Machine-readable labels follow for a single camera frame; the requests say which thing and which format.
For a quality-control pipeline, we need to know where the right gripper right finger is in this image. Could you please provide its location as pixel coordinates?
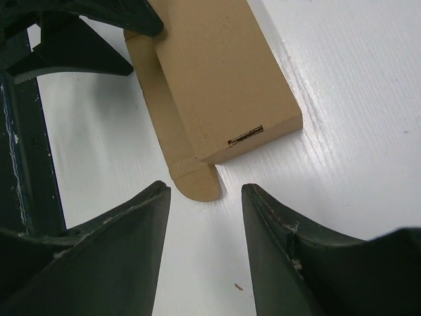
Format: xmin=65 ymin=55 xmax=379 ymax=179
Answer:
xmin=241 ymin=184 xmax=420 ymax=315

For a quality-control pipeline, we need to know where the cardboard box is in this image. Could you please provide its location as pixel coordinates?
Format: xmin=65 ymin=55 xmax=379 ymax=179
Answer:
xmin=124 ymin=1 xmax=303 ymax=202

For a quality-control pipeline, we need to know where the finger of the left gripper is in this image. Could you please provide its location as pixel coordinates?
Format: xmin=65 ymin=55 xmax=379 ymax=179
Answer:
xmin=5 ymin=14 xmax=133 ymax=83
xmin=1 ymin=0 xmax=164 ymax=36

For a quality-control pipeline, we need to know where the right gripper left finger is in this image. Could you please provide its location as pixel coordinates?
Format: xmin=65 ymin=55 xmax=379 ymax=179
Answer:
xmin=1 ymin=181 xmax=171 ymax=315

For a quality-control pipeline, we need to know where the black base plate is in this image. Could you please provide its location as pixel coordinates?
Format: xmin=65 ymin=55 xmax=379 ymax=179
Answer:
xmin=0 ymin=32 xmax=66 ymax=238

